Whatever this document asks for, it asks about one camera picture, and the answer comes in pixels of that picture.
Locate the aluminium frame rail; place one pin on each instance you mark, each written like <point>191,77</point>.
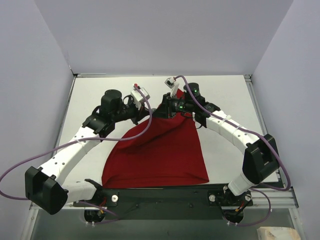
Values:
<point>261,198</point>

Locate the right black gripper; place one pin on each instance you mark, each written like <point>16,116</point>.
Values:
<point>167,107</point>

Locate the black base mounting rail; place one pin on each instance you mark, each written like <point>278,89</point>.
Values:
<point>197,202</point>

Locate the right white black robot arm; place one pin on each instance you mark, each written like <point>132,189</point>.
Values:
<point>260,157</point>

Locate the red cloth garment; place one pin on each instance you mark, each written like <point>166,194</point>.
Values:
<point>169,153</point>

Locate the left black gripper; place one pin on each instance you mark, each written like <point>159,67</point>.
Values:
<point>141,113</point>

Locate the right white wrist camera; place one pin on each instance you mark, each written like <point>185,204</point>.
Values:
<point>173,85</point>

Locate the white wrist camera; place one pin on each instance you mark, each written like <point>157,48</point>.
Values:
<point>173,85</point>
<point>139,95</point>

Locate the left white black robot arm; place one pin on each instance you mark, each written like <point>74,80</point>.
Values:
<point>45,185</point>

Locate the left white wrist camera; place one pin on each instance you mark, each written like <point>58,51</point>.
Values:
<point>139,95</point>

